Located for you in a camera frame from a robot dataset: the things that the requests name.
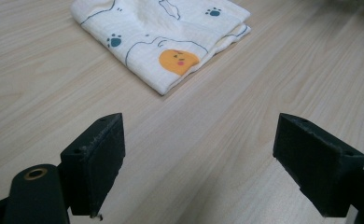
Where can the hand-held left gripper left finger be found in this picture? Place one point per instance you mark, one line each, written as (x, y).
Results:
(91, 174)

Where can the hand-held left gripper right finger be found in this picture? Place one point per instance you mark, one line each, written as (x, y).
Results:
(317, 161)

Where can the white printed cloth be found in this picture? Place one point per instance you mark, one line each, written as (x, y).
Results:
(158, 40)

